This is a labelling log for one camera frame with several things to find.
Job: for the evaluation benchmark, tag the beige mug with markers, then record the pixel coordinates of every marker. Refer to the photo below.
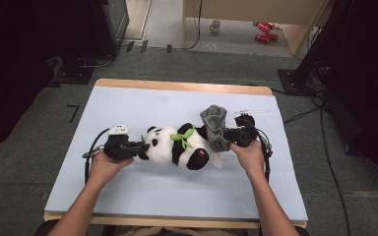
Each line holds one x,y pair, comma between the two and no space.
214,26

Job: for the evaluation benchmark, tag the person's beige trousers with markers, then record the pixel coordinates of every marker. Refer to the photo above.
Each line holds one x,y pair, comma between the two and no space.
177,232

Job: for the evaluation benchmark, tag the grey cloth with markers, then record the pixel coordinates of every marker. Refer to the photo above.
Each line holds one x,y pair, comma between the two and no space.
215,128

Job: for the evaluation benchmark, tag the dark curtain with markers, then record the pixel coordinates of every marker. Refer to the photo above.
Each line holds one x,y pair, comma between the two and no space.
367,82
10,65

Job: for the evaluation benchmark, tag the red can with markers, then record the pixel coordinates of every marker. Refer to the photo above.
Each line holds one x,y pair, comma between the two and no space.
262,38
264,27
273,36
270,25

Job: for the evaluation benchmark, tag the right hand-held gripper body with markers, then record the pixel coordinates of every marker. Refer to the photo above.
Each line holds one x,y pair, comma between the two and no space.
246,134

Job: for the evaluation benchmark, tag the panda plush toy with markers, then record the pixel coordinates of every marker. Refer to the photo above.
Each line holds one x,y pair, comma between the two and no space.
167,147

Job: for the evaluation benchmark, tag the wooden cabinet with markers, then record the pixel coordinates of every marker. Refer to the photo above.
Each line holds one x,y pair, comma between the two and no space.
242,10

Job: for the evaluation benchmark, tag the black equipment cabinet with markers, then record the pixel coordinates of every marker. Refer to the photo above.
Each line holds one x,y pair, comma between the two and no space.
111,26

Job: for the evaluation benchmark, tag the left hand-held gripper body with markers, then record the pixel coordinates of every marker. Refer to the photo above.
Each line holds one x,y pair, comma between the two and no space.
118,147

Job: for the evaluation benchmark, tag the black stand base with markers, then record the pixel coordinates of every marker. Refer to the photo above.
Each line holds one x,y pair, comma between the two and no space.
74,74
292,82

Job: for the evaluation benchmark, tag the person's left hand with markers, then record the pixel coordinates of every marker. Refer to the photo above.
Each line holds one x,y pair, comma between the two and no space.
105,168

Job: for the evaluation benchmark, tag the wooden table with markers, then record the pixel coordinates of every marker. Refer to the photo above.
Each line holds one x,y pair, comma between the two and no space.
183,86

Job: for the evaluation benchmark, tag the person's right hand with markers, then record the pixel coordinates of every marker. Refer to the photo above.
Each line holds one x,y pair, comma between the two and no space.
251,159

